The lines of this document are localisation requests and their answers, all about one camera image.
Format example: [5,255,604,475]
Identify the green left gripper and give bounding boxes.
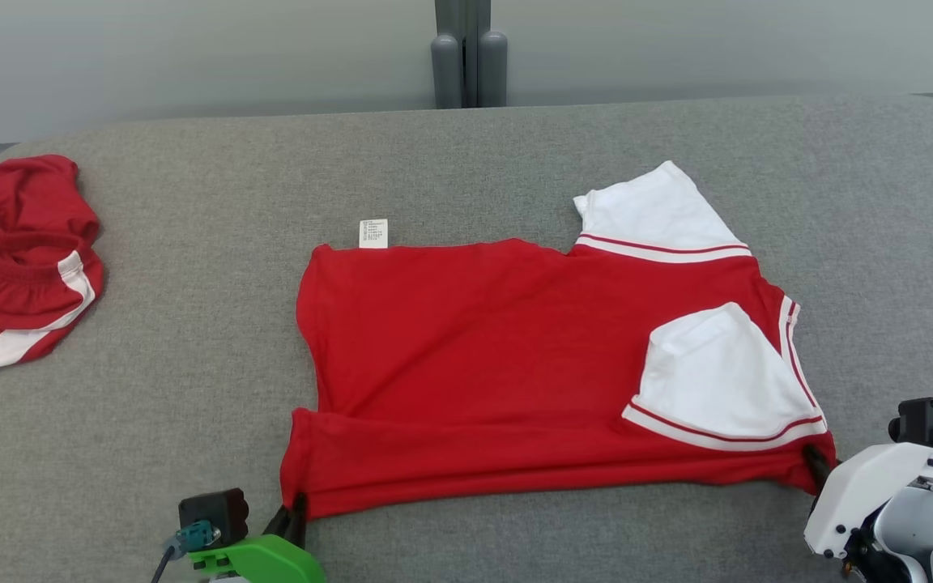
[189,492,327,583]

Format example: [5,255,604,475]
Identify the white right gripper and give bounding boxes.
[804,443,933,560]

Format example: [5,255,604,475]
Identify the red jersey with white sleeves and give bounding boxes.
[280,160,837,521]

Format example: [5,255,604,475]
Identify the left camera cable teal plug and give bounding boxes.
[151,521,221,583]

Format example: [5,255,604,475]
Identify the grey post with rounded feet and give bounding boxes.
[432,0,509,109]

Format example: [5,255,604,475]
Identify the red shorts with white stripes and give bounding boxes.
[0,154,105,372]

